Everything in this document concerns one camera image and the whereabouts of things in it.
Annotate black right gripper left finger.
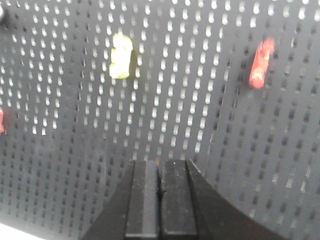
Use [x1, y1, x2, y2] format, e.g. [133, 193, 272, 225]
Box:
[82, 160, 160, 240]

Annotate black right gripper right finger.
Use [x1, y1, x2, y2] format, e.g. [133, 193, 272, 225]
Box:
[160, 160, 283, 240]

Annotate black perforated pegboard panel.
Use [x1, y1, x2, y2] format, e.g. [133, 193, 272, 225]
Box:
[0, 0, 320, 240]

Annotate red toggle switch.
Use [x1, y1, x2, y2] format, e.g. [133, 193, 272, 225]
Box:
[248, 37, 275, 89]

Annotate yellow toggle switch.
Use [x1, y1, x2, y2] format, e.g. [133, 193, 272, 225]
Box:
[109, 33, 133, 79]

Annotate white red rocker switch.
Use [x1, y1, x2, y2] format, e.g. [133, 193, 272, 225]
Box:
[0, 108, 5, 135]

